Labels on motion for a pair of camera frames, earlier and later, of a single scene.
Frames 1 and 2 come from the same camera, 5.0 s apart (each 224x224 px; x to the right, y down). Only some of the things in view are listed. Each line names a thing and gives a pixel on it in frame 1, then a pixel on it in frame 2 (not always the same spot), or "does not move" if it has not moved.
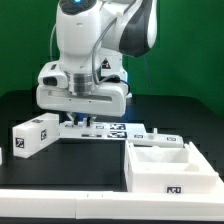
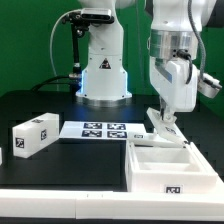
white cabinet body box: (168, 169) does not move
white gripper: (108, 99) to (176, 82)
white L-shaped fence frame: (109, 205) does not move
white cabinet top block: (33, 135) does not move
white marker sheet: (82, 130) to (167, 126)
